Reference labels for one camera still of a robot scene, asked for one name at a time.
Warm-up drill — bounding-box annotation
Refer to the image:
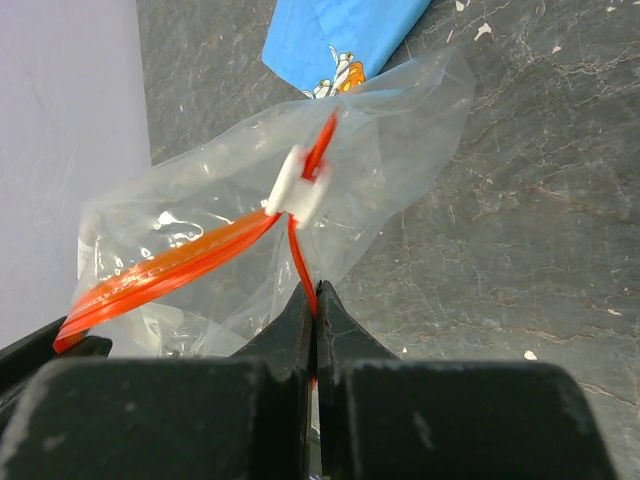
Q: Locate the blue cartoon print cloth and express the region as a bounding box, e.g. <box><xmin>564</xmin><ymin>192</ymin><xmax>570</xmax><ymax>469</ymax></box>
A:
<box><xmin>262</xmin><ymin>0</ymin><xmax>430</xmax><ymax>99</ymax></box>

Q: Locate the clear zip bag orange zipper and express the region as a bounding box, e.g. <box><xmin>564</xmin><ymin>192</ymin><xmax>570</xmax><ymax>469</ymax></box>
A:
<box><xmin>53</xmin><ymin>47</ymin><xmax>475</xmax><ymax>357</ymax></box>

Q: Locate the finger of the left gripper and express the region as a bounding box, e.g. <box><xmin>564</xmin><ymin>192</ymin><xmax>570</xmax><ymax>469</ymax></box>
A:
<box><xmin>1</xmin><ymin>317</ymin><xmax>111</xmax><ymax>400</ymax></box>

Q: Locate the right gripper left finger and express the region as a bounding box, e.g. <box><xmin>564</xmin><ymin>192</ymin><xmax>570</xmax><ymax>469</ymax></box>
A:
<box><xmin>1</xmin><ymin>287</ymin><xmax>314</xmax><ymax>479</ymax></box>

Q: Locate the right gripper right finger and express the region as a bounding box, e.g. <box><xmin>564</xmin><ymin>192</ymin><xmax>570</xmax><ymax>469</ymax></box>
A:
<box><xmin>316</xmin><ymin>282</ymin><xmax>617</xmax><ymax>479</ymax></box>

